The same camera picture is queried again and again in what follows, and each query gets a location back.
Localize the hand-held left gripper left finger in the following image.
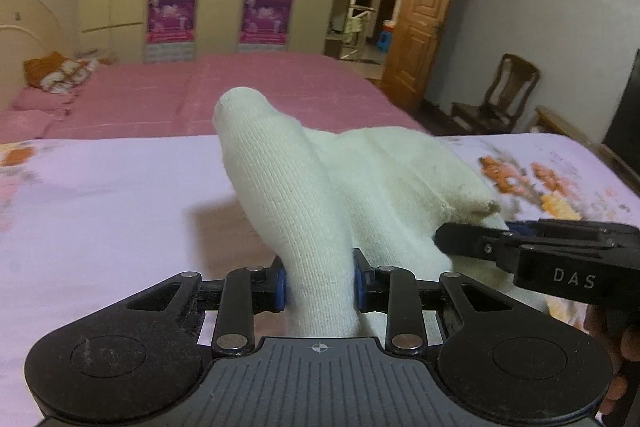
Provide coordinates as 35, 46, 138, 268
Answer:
125, 257, 290, 356

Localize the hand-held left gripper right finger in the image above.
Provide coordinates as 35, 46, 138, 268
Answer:
351, 248, 519, 356

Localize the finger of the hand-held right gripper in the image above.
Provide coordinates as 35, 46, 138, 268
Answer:
505, 218, 621, 248
434, 223, 524, 276

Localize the white knit garment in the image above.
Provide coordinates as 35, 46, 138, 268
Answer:
212, 86, 566, 339

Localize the person's right hand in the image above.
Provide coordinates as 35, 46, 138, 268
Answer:
584, 303, 633, 416

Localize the wooden chair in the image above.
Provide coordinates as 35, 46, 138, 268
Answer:
449, 53, 542, 134

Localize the black television screen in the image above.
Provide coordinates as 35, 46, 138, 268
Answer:
601, 49, 640, 168

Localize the floral printed bedsheet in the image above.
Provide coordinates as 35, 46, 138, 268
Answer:
0, 133, 640, 427

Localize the pink bed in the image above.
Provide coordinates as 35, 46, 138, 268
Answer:
0, 53, 432, 142

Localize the blue plastic stool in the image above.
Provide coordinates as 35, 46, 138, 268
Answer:
376, 20, 397, 54

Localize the wooden door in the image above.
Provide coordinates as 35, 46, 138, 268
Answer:
380, 0, 462, 108

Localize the drying rack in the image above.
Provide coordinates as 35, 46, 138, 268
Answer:
344, 4, 377, 61

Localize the orange pillow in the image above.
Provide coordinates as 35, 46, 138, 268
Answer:
23, 51, 72, 88

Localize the cream headboard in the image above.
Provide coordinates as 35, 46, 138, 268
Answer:
0, 0, 72, 108

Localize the purple wall poster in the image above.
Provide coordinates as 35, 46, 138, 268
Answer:
144, 0, 199, 64
238, 0, 295, 54

